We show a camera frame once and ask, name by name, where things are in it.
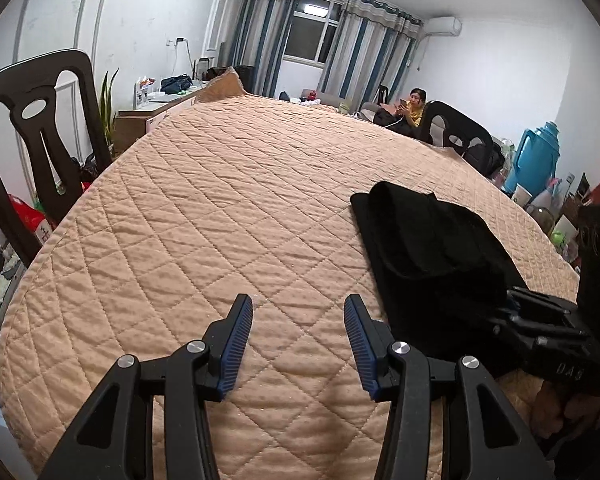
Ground black pants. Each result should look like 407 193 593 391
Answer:
350 181 526 374

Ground green toy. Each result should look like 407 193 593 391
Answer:
550 230 568 254

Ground blue thermos jug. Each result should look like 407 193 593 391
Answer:
502 122 560 197

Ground dark wooden chair far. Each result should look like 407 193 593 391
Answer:
416 101 505 178

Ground dark wooden chair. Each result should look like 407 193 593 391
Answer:
416 101 505 178
0 49 112 266

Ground seated person yellow top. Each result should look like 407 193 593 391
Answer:
373 88 427 136

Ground beige quilted bed cover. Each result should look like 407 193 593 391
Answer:
0 96 578 479

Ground wooden side cabinet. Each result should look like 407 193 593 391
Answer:
112 91 197 155

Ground green potted plant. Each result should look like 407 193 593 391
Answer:
98 70 119 146

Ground white air conditioner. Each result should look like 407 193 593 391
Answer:
422 16 463 37

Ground striped blue grey curtains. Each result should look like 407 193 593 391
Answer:
226 0 424 110

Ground dark wooden chair near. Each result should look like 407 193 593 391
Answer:
0 49 112 266

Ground window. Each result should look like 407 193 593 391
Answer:
285 0 342 64

